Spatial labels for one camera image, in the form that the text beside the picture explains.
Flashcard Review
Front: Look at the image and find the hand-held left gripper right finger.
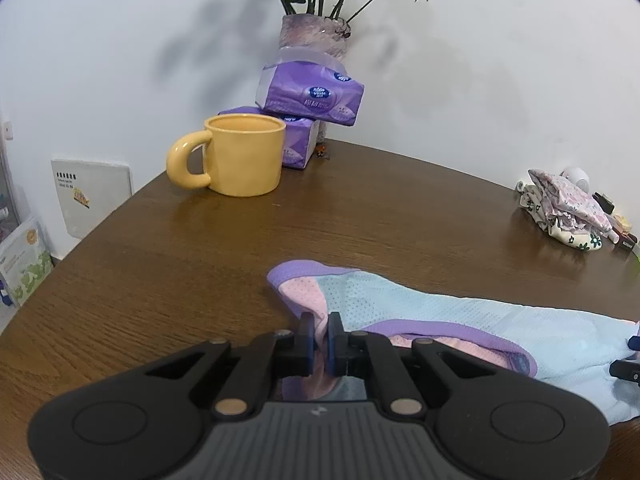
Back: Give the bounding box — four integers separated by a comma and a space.
327, 312, 508, 418

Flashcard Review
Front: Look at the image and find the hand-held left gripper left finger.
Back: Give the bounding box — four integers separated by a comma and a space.
145, 312, 317, 420

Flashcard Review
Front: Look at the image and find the pink blue mesh vest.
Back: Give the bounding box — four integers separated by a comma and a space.
266, 259, 640, 423

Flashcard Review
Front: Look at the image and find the cream green-flower folded cloth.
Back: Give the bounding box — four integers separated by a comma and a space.
517, 180, 606, 252

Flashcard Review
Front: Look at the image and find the lilac ruffled folded cloth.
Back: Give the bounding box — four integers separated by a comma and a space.
545, 210, 576, 233

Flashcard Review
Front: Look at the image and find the white round speaker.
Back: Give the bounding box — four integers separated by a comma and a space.
560, 166, 591, 193

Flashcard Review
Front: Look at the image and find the yellow mug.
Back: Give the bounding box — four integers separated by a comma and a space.
166, 114, 287, 197

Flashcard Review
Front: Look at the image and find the purple tissue pack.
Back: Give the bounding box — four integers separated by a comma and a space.
219, 105, 321, 170
255, 60, 365, 127

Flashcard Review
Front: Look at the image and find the white green printed bag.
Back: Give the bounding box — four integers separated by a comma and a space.
0, 217, 53, 308

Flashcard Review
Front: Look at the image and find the lilac textured vase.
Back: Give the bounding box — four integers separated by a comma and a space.
279, 14, 351, 141

